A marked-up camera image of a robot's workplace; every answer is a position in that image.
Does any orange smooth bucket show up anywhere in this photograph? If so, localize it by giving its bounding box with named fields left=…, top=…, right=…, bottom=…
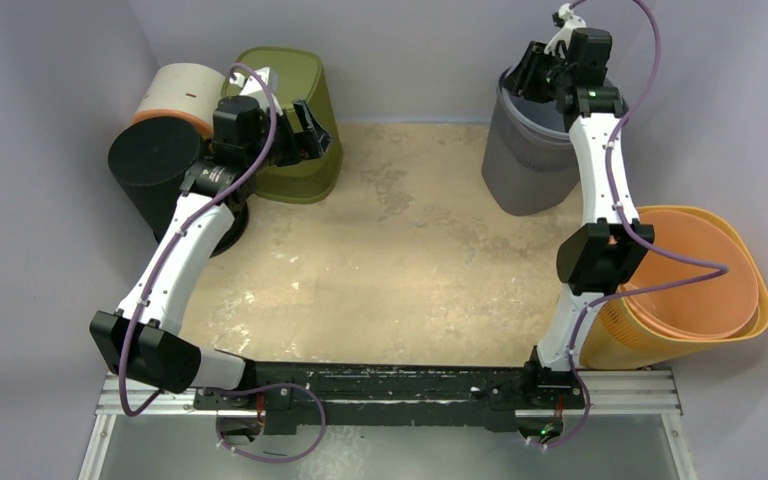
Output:
left=619, top=207, right=759, bottom=339

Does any dark grey mesh bin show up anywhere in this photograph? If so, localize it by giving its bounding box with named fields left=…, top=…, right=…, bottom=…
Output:
left=481, top=78, right=580, bottom=216

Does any purple cable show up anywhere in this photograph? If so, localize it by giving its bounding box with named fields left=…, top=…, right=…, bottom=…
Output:
left=528, top=0, right=731, bottom=452
left=117, top=63, right=327, bottom=465

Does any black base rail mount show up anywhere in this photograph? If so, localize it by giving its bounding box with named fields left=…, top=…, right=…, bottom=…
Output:
left=194, top=361, right=588, bottom=435

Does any olive green waste bin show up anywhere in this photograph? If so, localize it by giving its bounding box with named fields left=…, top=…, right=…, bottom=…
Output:
left=236, top=46, right=344, bottom=204

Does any black ribbed waste bin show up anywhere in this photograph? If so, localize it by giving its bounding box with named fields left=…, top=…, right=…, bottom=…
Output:
left=107, top=117, right=250, bottom=256

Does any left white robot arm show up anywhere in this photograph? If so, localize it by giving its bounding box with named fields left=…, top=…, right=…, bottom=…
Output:
left=90, top=95, right=334, bottom=393

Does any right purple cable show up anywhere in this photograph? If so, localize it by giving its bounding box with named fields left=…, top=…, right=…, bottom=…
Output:
left=528, top=0, right=731, bottom=452

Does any cream three-drawer mini cabinet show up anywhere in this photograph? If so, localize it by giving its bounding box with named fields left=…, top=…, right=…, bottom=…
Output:
left=130, top=63, right=226, bottom=138

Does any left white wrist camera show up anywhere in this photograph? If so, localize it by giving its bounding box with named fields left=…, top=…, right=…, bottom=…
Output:
left=225, top=67, right=278, bottom=100

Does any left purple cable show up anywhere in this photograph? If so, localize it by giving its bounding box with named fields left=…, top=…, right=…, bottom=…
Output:
left=117, top=63, right=327, bottom=465

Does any yellow mesh waste bin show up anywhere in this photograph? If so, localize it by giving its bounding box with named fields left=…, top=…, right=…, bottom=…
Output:
left=578, top=205, right=768, bottom=370

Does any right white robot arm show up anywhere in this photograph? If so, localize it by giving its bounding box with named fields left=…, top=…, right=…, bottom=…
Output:
left=502, top=25, right=655, bottom=372

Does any aluminium frame rail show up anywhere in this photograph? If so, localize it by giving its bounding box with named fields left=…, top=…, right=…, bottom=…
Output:
left=77, top=369, right=698, bottom=480

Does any light grey smooth bucket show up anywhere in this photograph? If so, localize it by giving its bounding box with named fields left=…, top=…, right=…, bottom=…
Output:
left=498, top=67, right=569, bottom=142

